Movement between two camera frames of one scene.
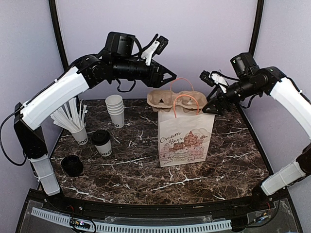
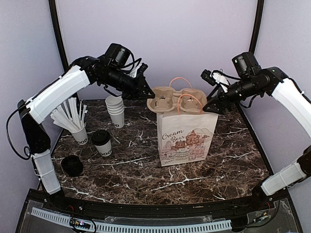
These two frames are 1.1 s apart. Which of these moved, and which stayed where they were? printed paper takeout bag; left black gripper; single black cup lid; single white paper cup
Moved: left black gripper
Stayed: printed paper takeout bag; single black cup lid; single white paper cup
